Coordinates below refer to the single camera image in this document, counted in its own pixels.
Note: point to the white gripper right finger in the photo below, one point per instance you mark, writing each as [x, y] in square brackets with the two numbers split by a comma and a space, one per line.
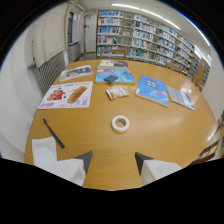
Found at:
[156, 168]

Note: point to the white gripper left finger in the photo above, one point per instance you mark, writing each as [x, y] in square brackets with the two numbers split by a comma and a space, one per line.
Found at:
[68, 168]

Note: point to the black comb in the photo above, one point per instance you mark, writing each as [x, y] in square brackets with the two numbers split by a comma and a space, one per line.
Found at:
[53, 133]

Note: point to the white folded paper tissue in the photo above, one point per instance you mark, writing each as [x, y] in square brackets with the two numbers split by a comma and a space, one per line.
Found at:
[43, 150]

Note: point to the wooden chair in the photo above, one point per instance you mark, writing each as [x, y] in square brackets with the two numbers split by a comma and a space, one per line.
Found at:
[199, 75]
[173, 68]
[206, 154]
[113, 53]

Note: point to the white tape roll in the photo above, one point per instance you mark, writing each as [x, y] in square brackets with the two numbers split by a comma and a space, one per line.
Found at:
[120, 123]

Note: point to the colourful printed poster sheet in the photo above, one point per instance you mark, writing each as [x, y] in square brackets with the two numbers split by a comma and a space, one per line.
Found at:
[63, 96]

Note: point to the grey blue thin book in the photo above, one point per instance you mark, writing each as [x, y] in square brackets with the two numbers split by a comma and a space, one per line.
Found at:
[180, 97]

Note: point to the tan wooden brush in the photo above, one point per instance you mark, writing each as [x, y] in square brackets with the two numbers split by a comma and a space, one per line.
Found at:
[77, 94]

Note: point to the thick blue book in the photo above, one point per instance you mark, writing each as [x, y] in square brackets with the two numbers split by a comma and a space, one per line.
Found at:
[151, 90]

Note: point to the snack packet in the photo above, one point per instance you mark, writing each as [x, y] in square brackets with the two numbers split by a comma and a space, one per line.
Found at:
[117, 92]

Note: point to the white grey magazine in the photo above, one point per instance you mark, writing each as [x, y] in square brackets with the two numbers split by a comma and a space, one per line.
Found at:
[76, 73]

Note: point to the light blue picture book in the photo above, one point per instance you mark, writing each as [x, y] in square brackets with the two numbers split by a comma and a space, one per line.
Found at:
[121, 77]

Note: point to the grey radiator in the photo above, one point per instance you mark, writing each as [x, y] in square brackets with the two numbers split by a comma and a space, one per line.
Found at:
[50, 71]

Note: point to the dark blue small case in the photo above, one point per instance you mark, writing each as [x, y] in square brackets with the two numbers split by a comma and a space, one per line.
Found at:
[110, 78]

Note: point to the dark green hardcover book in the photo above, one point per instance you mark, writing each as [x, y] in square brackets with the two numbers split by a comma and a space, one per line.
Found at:
[112, 64]

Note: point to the library bookshelf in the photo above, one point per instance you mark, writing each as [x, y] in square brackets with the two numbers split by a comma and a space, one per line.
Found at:
[146, 38]

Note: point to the white curtain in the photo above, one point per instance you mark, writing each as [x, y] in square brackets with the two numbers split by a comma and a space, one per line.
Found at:
[55, 31]

